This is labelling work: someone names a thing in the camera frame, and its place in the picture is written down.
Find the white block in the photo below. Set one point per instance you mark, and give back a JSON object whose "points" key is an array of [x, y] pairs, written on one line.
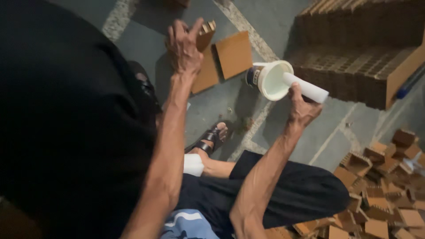
{"points": [[193, 165]]}

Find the white roller tube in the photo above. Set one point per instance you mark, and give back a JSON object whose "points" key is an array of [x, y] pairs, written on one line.
{"points": [[308, 87]]}

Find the heap of folded cardboard pieces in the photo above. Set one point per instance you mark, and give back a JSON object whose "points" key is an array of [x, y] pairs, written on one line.
{"points": [[381, 199]]}

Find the stack of cardboard grid dividers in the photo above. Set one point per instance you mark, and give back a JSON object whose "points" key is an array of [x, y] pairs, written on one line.
{"points": [[352, 49]]}

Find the flat brown cardboard sheet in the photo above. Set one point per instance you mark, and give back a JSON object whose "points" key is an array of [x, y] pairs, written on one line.
{"points": [[206, 74], [234, 54]]}

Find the black sandal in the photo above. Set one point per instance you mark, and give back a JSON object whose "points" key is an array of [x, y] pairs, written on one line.
{"points": [[212, 136]]}

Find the person's right hand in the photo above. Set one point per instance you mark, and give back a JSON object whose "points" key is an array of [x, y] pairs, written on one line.
{"points": [[302, 111]]}

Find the black shorts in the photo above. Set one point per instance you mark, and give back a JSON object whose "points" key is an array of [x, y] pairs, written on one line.
{"points": [[295, 192]]}

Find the black shirt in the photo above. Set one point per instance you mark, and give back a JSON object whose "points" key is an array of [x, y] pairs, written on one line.
{"points": [[66, 116]]}

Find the blue white fabric item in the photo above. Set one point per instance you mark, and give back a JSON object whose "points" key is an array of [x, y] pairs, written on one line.
{"points": [[187, 225]]}

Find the blue tube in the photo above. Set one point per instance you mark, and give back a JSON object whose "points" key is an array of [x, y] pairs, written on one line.
{"points": [[411, 83]]}

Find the person's leg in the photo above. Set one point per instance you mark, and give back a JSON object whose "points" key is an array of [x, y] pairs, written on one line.
{"points": [[217, 167]]}

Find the small cardboard piece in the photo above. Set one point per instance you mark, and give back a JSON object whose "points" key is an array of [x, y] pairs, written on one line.
{"points": [[206, 35]]}

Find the white glue bucket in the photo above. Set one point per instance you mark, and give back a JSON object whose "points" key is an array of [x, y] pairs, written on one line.
{"points": [[273, 84]]}

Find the person's left hand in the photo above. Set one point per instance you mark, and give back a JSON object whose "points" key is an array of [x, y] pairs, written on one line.
{"points": [[183, 53]]}

